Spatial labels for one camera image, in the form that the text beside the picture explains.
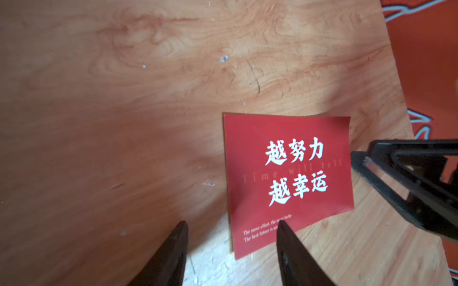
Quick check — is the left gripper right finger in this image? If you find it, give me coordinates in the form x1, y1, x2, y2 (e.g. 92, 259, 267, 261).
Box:
276, 220, 335, 286

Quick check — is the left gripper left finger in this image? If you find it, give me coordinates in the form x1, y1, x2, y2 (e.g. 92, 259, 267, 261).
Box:
128, 220, 188, 286

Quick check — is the red card top row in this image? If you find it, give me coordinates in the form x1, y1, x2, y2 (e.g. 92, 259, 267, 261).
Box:
223, 113, 354, 259

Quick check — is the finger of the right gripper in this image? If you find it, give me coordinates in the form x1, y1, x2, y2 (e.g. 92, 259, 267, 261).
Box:
351, 151, 458, 243
368, 139, 458, 186

